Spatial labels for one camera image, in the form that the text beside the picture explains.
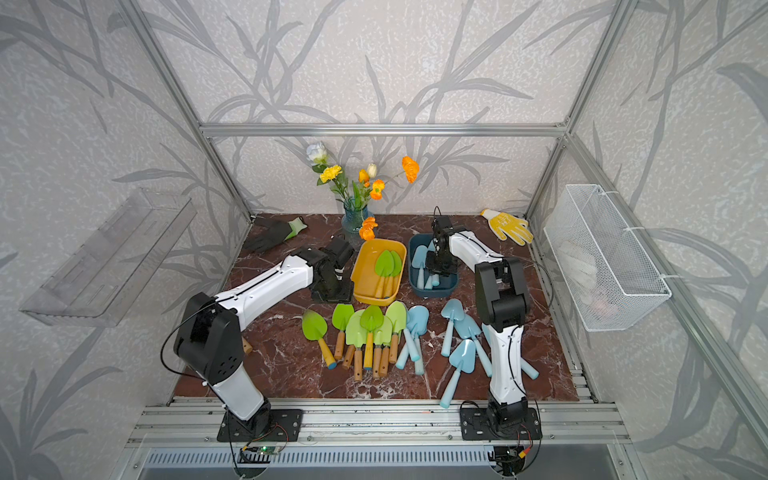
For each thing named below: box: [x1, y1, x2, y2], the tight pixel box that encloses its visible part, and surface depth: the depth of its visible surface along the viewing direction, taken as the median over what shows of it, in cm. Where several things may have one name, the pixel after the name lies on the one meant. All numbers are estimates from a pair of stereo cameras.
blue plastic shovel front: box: [440, 339, 476, 409], surface depth 85 cm
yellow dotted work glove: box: [480, 208, 534, 246], surface depth 121 cm
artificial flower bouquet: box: [306, 142, 421, 241], surface depth 94 cm
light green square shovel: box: [345, 309, 365, 381], surface depth 88 cm
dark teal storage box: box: [408, 233, 459, 299], surface depth 101 cm
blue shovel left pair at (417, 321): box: [406, 305, 429, 376], surface depth 91 cm
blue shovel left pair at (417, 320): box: [395, 305, 430, 370], surface depth 91 cm
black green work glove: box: [243, 216, 308, 251], surface depth 117 cm
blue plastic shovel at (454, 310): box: [441, 298, 465, 357], surface depth 93 cm
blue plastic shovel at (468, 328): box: [454, 314, 492, 378], surface depth 91 cm
